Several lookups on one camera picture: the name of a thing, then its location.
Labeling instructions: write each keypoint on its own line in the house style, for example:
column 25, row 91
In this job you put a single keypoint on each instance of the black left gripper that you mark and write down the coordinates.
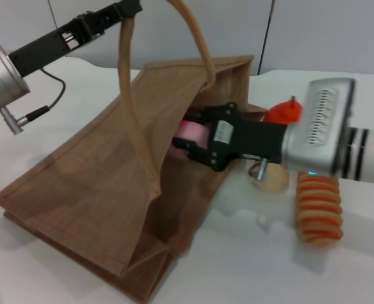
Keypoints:
column 54, row 41

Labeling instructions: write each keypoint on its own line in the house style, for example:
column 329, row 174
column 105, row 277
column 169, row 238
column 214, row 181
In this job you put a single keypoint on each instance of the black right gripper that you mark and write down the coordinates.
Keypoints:
column 247, row 141

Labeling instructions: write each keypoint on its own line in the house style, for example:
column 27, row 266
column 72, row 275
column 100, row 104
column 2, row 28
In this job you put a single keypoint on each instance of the pink peach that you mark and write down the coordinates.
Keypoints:
column 193, row 131

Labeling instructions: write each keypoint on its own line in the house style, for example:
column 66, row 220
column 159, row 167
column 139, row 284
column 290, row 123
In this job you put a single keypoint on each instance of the brown jute handbag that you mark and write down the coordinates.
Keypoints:
column 88, row 190

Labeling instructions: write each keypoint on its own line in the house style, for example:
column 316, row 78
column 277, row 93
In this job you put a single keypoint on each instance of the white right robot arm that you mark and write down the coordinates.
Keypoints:
column 371, row 155

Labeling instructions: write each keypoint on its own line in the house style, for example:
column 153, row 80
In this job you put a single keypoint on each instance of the orange pear-shaped fruit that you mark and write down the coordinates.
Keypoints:
column 282, row 112

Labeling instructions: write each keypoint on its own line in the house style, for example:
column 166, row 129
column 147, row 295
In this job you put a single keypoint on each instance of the beige round fruit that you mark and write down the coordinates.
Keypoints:
column 272, row 182

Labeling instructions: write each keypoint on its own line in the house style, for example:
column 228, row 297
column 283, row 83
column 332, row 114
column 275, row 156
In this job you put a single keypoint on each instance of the orange striped bread loaf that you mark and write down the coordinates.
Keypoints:
column 318, row 212

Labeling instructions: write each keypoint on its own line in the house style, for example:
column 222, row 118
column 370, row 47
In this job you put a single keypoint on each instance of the thin dark wall rod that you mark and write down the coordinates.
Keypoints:
column 266, row 35

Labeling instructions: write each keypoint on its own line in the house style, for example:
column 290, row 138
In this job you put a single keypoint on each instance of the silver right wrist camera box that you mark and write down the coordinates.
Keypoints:
column 328, row 111

